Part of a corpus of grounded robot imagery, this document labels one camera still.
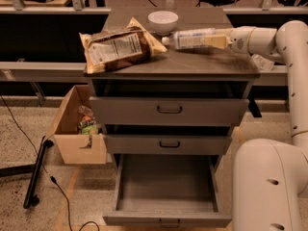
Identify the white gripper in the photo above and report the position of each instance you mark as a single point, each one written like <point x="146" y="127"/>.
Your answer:
<point x="241" y="38"/>

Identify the clear plastic bottle blue label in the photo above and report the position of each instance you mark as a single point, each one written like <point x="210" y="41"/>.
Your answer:
<point x="188" y="39"/>

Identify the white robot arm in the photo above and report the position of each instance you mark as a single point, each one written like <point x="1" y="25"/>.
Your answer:
<point x="270" y="176"/>

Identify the white bowl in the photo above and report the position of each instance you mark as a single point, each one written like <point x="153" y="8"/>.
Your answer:
<point x="163" y="22"/>

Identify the grey drawer cabinet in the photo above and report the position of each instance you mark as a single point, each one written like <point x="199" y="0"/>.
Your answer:
<point x="206" y="73"/>

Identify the brown snack bag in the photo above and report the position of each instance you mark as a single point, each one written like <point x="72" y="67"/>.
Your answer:
<point x="115" y="49"/>

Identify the top grey drawer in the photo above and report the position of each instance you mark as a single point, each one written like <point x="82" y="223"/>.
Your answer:
<point x="168" y="111"/>

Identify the middle grey drawer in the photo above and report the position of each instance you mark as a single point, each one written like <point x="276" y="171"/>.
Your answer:
<point x="169" y="145"/>

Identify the snack packets in box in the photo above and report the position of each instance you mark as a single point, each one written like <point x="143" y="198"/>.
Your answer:
<point x="87" y="125"/>

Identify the bottom open grey drawer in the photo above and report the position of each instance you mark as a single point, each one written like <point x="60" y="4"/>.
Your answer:
<point x="168" y="191"/>

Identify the cardboard box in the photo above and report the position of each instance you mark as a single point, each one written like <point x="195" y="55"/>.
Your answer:
<point x="75" y="148"/>

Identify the clear plastic item on rail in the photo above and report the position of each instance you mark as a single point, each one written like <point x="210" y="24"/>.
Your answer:
<point x="262" y="63"/>

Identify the grey metal rail bench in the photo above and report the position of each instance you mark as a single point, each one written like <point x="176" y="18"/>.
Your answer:
<point x="73" y="73"/>

